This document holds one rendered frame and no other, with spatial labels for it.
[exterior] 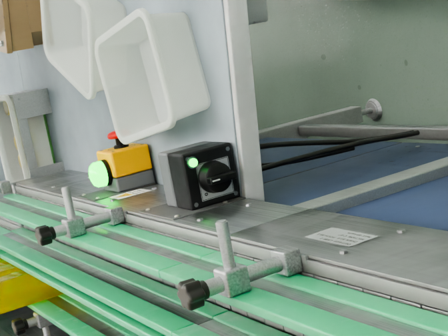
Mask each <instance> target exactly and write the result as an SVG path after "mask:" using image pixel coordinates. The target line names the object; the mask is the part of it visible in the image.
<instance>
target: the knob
mask: <svg viewBox="0 0 448 336"><path fill-rule="evenodd" d="M236 178H237V173H236V171H231V170H230V168H229V167H228V166H227V165H226V164H224V163H222V162H220V161H208V162H206V163H204V164H203V165H202V167H201V168H200V170H199V174H198V180H199V184H200V186H201V188H202V189H203V190H205V191H206V192H208V193H218V192H223V191H225V190H226V189H227V188H228V187H229V186H230V184H231V181H232V179H236Z"/></svg>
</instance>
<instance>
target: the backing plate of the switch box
mask: <svg viewBox="0 0 448 336"><path fill-rule="evenodd" d="M243 199H246V197H236V198H234V199H230V200H227V201H223V202H220V203H216V204H213V205H210V206H206V207H203V208H200V209H196V210H193V211H192V210H188V209H182V208H178V207H172V206H168V204H167V203H166V204H163V205H159V206H156V207H152V208H148V209H146V210H142V211H140V213H145V214H148V215H154V216H157V217H162V218H165V219H170V220H176V219H180V218H183V217H187V216H190V215H194V214H196V213H200V212H203V211H207V210H210V209H214V208H216V207H220V206H223V205H227V204H230V203H234V202H236V201H240V200H243Z"/></svg>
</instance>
